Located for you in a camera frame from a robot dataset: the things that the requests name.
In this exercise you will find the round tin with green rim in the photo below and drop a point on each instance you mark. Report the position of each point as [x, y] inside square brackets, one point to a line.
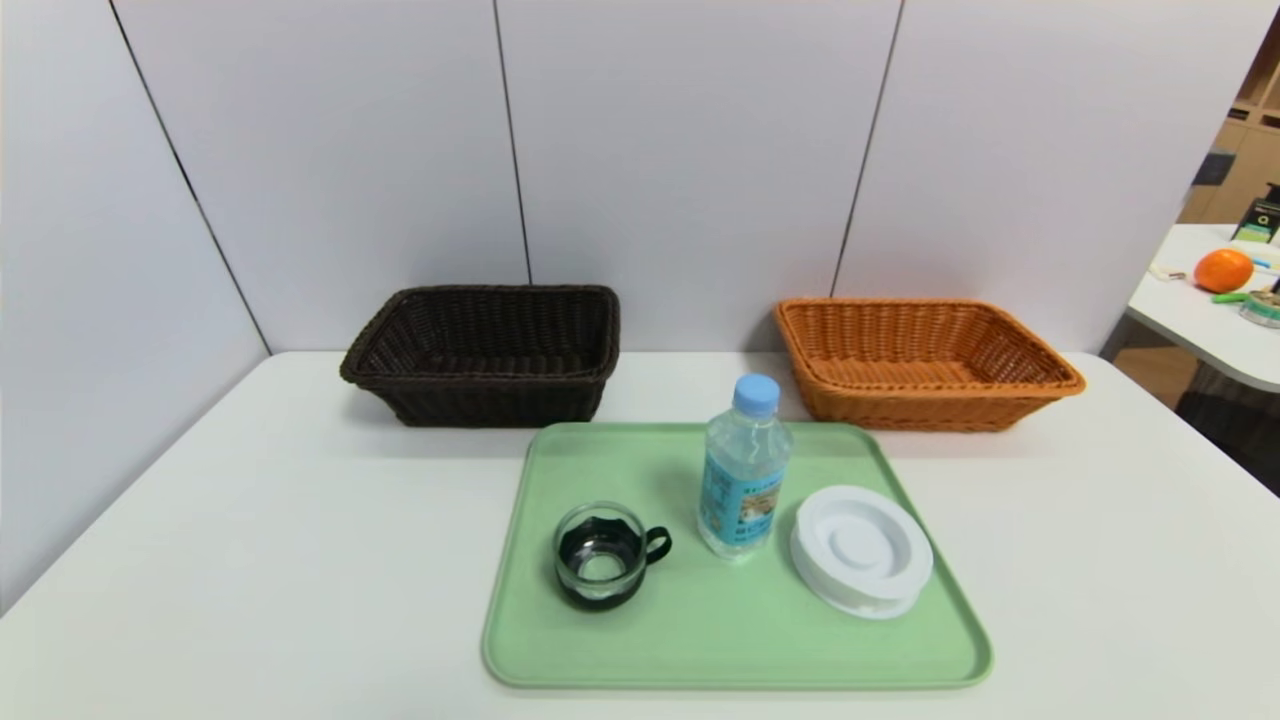
[1262, 308]

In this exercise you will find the dark grey chair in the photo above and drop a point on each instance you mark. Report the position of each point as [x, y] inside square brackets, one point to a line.
[1240, 440]

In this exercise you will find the green marker pen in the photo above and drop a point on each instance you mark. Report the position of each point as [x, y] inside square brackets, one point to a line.
[1230, 297]

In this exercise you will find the small beige object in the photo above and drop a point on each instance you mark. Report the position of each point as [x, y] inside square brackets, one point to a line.
[1168, 270]

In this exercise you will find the wooden shelf unit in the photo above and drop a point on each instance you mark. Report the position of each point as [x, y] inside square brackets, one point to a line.
[1255, 140]

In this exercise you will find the white background table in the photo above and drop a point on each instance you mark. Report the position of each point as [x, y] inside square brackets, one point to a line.
[1180, 312]

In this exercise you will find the clear water bottle blue cap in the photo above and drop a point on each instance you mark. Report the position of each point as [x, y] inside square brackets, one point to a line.
[745, 480]

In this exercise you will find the black box with green print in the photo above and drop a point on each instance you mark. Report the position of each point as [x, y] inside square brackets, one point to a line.
[1258, 215]

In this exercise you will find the dark brown wicker basket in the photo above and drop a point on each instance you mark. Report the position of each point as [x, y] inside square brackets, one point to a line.
[480, 400]

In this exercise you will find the round white plastic container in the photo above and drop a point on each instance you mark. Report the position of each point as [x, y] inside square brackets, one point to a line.
[860, 550]

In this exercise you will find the blue pen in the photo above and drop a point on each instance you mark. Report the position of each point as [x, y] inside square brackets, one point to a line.
[1264, 263]

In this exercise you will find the light green plastic tray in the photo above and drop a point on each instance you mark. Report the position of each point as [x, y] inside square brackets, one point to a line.
[700, 620]

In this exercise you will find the orange wicker basket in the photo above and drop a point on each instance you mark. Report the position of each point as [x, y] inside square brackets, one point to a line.
[900, 410]

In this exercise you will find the orange fruit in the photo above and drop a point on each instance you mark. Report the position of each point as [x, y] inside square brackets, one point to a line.
[1222, 270]

